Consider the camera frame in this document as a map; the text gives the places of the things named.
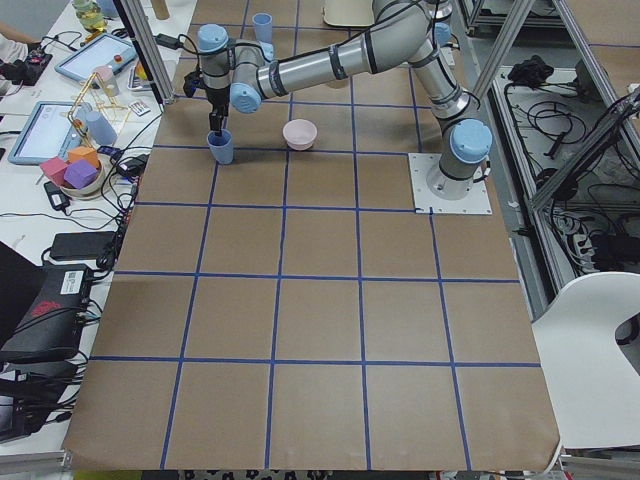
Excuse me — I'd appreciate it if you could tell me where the cardboard tube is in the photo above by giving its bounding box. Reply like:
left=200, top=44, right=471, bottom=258
left=151, top=0, right=170, bottom=21

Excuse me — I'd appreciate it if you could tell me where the black power brick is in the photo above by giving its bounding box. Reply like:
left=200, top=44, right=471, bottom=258
left=49, top=231, right=115, bottom=261

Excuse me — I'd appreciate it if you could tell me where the small remote control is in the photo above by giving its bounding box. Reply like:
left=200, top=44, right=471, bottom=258
left=129, top=101, right=151, bottom=117

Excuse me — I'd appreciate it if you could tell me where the gold wire rack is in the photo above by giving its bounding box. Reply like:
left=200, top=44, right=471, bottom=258
left=67, top=73, right=131, bottom=146

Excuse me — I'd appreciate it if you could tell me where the white chair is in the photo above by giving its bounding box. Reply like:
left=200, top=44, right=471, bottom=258
left=533, top=272, right=639, bottom=449

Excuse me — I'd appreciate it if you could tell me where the pink bowl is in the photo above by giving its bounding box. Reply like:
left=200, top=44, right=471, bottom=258
left=282, top=119, right=318, bottom=151

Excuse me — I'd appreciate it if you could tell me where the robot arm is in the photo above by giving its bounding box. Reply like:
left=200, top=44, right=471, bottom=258
left=192, top=1, right=493, bottom=200

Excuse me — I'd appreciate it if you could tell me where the black laptop computer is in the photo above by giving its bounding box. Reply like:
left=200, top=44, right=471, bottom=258
left=1, top=244, right=92, bottom=366

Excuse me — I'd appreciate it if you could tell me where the pale blue cup on desk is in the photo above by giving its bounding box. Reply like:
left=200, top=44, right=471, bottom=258
left=86, top=111, right=117, bottom=146

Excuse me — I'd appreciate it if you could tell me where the blue cup near arm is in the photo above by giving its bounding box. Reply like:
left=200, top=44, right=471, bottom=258
left=252, top=12, right=273, bottom=44

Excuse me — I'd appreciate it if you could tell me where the teach pendant tablet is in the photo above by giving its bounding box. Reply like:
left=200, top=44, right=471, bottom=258
left=8, top=101, right=82, bottom=165
left=54, top=33, right=137, bottom=81

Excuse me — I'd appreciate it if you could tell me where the teach pendant tablet far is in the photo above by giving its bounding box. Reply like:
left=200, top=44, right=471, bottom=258
left=54, top=33, right=137, bottom=81

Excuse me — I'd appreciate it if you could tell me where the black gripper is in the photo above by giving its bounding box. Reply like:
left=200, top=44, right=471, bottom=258
left=204, top=85, right=230, bottom=136

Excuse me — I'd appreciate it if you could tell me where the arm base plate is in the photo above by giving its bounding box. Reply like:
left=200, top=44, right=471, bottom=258
left=408, top=153, right=492, bottom=215

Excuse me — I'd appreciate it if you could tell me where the black power adapter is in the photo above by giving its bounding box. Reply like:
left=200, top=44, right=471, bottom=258
left=154, top=33, right=182, bottom=50

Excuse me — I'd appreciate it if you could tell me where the pink cup on desk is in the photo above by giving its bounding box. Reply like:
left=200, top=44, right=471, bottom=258
left=93, top=65, right=120, bottom=97

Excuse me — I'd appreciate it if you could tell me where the white bowl of blocks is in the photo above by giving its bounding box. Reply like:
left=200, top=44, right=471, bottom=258
left=60, top=158, right=106, bottom=200

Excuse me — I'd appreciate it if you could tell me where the teach pendant tablet near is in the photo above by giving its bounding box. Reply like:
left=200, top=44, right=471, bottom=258
left=8, top=101, right=82, bottom=165

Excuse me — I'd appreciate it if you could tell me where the aluminium frame post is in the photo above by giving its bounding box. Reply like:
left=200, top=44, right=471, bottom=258
left=114, top=0, right=175, bottom=105

